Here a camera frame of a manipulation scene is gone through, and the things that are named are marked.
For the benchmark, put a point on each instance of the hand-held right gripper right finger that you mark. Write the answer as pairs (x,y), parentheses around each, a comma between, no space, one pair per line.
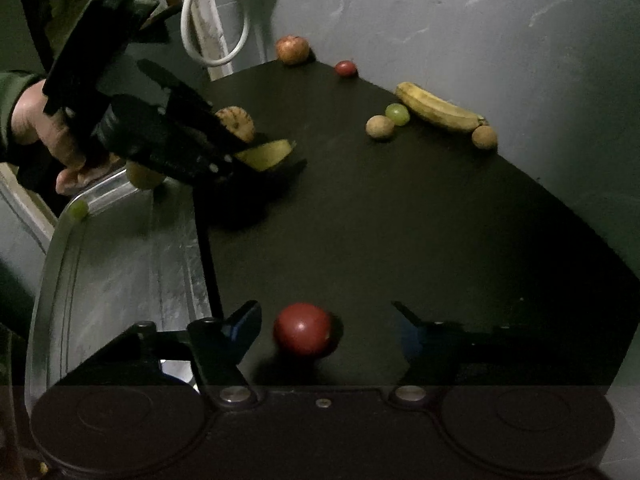
(414,336)

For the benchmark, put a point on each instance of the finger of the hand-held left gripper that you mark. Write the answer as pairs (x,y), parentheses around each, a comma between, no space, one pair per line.
(195,165)
(177,92)

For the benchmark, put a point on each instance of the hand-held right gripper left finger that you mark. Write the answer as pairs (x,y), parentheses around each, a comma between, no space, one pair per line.
(245,327)

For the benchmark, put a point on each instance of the large red tomato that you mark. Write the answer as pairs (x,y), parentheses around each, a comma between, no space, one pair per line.
(301,329)

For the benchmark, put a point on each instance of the short yellow banana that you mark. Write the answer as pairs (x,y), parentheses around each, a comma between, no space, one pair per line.
(265,155)

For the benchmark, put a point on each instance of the metal tray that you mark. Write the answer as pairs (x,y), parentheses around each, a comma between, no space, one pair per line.
(125,270)

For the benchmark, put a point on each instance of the brown longan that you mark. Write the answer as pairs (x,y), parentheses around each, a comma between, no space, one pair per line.
(484,137)
(380,127)

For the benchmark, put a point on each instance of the long spotted yellow banana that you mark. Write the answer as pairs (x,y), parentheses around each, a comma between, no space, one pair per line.
(440,109)

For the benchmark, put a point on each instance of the person's left forearm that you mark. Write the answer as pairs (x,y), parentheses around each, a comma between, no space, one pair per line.
(7,105)

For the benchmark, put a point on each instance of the person's left hand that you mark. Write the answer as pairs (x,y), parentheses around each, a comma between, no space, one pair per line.
(35,125)

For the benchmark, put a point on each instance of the yellow-green round fruit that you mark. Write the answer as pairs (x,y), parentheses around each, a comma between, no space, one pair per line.
(142,176)

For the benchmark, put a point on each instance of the tan lumpy round fruit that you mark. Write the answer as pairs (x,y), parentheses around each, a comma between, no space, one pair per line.
(240,121)

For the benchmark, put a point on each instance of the reddish apple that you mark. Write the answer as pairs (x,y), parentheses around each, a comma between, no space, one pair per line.
(291,50)

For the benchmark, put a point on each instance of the green grape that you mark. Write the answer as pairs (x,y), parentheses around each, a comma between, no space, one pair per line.
(397,113)
(78,208)

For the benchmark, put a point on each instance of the small red tomato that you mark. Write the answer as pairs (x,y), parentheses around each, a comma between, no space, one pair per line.
(345,68)

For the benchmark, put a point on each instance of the whitish wooden post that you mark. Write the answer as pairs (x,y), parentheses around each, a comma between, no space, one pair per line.
(210,15)

